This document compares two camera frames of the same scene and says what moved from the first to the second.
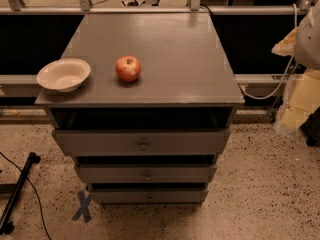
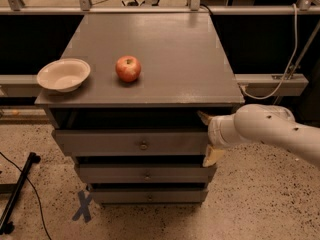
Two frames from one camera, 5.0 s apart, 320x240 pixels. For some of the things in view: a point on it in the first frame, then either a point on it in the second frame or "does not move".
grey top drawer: x=141 y=142 does not move
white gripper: x=308 y=44 to x=215 y=133
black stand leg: x=7 y=227 does not move
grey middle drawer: x=146 y=173 does not move
